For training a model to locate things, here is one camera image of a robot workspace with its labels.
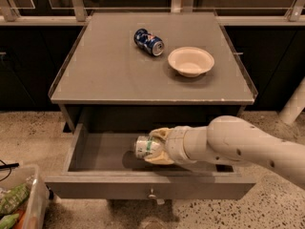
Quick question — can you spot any green snack bag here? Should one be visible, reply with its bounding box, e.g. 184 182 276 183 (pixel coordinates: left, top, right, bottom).
0 183 31 216

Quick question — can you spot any green silver 7up can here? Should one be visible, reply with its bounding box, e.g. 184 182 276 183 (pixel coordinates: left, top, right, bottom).
134 135 163 159

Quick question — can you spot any orange snack packet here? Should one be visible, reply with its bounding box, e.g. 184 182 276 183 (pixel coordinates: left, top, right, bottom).
12 209 26 229

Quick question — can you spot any metal drawer knob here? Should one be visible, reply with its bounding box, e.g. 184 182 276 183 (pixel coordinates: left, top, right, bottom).
148 189 165 205

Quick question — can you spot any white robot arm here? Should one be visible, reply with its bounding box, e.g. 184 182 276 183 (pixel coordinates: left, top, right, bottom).
144 115 305 189

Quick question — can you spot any white paper bowl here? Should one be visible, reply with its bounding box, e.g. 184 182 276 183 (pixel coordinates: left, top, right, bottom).
168 47 214 77

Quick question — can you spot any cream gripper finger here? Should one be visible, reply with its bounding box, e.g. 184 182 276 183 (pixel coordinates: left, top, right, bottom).
149 127 172 141
144 150 174 165

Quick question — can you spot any small green snack packet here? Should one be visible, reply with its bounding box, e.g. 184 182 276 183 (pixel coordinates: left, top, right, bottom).
0 214 19 229

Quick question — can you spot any open grey top drawer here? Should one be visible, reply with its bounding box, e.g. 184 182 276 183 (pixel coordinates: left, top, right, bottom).
46 124 255 200

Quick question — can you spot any clear plastic storage bin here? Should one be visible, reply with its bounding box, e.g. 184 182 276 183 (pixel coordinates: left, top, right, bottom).
0 165 49 229

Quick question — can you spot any black cable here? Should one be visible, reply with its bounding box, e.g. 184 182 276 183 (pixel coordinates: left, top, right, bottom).
0 158 21 183

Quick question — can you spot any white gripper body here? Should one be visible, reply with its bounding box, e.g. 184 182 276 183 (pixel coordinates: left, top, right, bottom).
165 126 194 164

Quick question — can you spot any grey cabinet with counter top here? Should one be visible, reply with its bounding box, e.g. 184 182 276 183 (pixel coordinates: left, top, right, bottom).
50 12 257 130

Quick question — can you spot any blue pepsi can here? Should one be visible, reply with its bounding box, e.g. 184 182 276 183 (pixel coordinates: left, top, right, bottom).
133 29 164 56

